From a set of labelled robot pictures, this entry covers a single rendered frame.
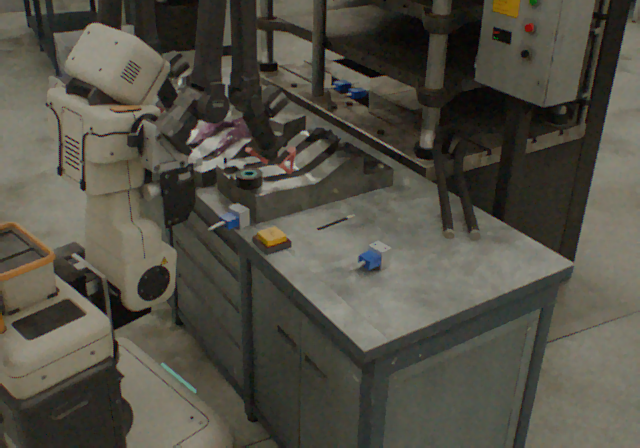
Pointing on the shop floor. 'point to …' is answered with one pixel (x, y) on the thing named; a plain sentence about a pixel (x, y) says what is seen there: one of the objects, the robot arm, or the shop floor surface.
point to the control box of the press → (531, 54)
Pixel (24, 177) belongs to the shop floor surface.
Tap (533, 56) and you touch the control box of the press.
